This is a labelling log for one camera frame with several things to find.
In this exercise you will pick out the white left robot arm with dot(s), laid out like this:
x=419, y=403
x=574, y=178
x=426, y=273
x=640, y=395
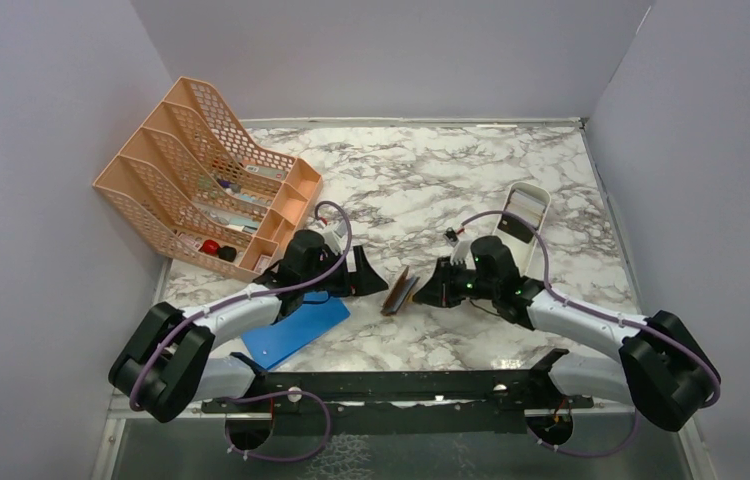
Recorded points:
x=166, y=363

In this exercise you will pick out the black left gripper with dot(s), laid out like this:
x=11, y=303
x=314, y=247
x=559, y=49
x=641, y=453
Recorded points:
x=363, y=281

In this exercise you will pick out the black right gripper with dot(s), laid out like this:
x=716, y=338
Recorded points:
x=439, y=290

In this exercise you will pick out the blue plastic board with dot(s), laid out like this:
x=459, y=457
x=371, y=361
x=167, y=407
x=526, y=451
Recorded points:
x=272, y=345

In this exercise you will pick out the red round item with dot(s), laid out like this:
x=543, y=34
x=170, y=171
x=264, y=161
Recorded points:
x=210, y=247

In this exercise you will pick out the peach plastic file organizer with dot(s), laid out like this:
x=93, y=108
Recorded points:
x=192, y=172

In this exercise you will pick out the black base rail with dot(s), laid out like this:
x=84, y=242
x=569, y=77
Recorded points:
x=397, y=402

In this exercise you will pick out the cream oval plastic tray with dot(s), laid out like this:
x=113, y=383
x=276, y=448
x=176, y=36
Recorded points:
x=523, y=253

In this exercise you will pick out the brown leather card holder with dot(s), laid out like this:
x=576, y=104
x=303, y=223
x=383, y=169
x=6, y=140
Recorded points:
x=400, y=292

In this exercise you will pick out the black round item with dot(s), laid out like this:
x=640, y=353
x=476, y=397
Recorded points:
x=227, y=253

